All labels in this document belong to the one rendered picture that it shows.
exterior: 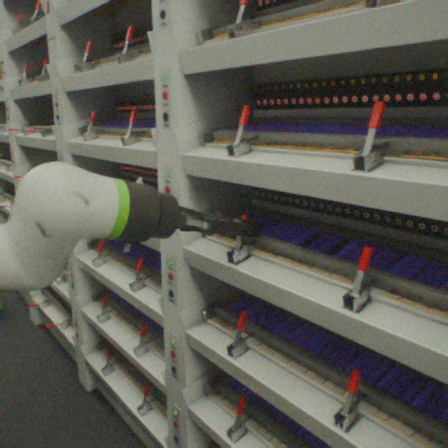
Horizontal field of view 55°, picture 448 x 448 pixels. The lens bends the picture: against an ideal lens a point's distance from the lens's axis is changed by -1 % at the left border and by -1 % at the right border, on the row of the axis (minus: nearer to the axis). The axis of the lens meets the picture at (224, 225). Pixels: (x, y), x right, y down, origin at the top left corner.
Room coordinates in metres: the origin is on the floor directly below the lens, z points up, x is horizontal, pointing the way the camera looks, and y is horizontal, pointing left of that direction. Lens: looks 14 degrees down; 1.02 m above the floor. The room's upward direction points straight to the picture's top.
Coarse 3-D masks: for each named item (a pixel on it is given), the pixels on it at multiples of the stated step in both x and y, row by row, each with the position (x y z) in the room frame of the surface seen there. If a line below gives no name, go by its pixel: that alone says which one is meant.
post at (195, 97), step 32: (192, 0) 0.92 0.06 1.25; (224, 0) 0.97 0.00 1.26; (160, 32) 0.95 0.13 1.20; (160, 64) 0.95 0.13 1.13; (160, 96) 0.95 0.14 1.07; (192, 96) 0.92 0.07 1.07; (224, 96) 0.97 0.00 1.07; (160, 128) 0.96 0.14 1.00; (160, 160) 0.96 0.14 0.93; (160, 192) 0.96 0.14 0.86; (192, 192) 0.92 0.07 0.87; (224, 192) 0.97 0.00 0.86; (192, 288) 0.91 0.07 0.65; (192, 352) 0.91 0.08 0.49
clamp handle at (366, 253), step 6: (366, 252) 0.59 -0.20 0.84; (360, 258) 0.59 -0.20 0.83; (366, 258) 0.58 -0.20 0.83; (360, 264) 0.59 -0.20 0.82; (366, 264) 0.58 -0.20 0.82; (360, 270) 0.58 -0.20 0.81; (366, 270) 0.58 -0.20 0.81; (360, 276) 0.58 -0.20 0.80; (360, 282) 0.58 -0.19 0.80; (354, 288) 0.58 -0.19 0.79; (360, 288) 0.58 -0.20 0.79; (354, 294) 0.58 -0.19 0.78
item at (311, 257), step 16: (272, 240) 0.79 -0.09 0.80; (272, 256) 0.76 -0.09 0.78; (288, 256) 0.74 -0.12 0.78; (304, 256) 0.72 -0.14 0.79; (320, 256) 0.69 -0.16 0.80; (320, 272) 0.67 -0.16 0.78; (336, 272) 0.67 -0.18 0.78; (352, 272) 0.64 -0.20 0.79; (368, 272) 0.62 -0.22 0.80; (384, 272) 0.61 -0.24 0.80; (384, 288) 0.60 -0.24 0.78; (400, 288) 0.58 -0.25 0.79; (416, 288) 0.56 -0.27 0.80; (432, 288) 0.55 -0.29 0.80; (432, 304) 0.53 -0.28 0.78
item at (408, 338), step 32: (352, 224) 0.77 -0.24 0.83; (192, 256) 0.87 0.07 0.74; (224, 256) 0.81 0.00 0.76; (256, 288) 0.72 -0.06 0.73; (288, 288) 0.66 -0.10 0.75; (320, 288) 0.64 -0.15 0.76; (320, 320) 0.61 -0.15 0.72; (352, 320) 0.56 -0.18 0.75; (384, 320) 0.54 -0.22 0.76; (416, 320) 0.52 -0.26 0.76; (384, 352) 0.53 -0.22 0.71; (416, 352) 0.48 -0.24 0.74
